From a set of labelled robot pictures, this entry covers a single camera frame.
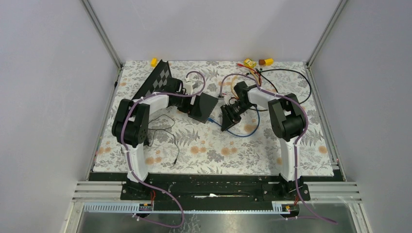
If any black white checkerboard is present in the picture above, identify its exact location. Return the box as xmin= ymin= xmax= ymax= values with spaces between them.
xmin=132 ymin=60 xmax=172 ymax=100

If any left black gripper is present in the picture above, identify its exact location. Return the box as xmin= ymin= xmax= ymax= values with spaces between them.
xmin=174 ymin=90 xmax=202 ymax=117

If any purple cable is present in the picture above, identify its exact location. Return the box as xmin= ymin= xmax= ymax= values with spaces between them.
xmin=120 ymin=70 xmax=206 ymax=229
xmin=218 ymin=73 xmax=338 ymax=224

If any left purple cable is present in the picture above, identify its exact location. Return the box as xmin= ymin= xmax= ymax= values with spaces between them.
xmin=120 ymin=70 xmax=206 ymax=229

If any yellow ethernet cable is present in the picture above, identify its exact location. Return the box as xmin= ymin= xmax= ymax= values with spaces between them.
xmin=223 ymin=69 xmax=262 ymax=87

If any floral patterned table mat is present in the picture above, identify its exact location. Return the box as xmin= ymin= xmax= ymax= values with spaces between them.
xmin=93 ymin=61 xmax=333 ymax=176

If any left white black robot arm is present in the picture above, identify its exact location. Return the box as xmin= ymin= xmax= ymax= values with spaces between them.
xmin=112 ymin=79 xmax=203 ymax=200

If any black network switch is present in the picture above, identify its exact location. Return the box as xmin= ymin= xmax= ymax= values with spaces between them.
xmin=188 ymin=93 xmax=219 ymax=123

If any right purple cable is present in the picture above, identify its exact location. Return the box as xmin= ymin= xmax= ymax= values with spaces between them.
xmin=218 ymin=73 xmax=338 ymax=224

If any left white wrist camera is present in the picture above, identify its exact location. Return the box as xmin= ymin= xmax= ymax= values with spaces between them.
xmin=183 ymin=81 xmax=199 ymax=95

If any yellow rectangular block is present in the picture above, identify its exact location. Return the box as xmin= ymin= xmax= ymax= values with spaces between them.
xmin=264 ymin=58 xmax=274 ymax=66

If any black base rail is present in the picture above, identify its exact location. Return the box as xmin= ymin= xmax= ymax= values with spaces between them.
xmin=89 ymin=172 xmax=310 ymax=212

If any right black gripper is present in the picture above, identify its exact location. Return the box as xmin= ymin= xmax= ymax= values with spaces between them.
xmin=221 ymin=100 xmax=254 ymax=132

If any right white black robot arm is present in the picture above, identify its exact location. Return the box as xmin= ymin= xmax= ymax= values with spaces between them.
xmin=221 ymin=82 xmax=308 ymax=200

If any small yellow block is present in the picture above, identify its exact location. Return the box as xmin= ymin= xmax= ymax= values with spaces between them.
xmin=150 ymin=58 xmax=158 ymax=67

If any blue ethernet cable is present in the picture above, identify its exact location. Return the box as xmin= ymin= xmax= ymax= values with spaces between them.
xmin=207 ymin=107 xmax=261 ymax=138

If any black ethernet cable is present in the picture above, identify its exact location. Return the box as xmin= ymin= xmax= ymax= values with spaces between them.
xmin=257 ymin=67 xmax=312 ymax=112

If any red ethernet cable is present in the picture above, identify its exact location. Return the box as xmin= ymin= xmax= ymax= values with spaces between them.
xmin=237 ymin=63 xmax=262 ymax=87

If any yellow owl toy block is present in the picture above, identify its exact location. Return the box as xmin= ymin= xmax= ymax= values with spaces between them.
xmin=243 ymin=58 xmax=257 ymax=69

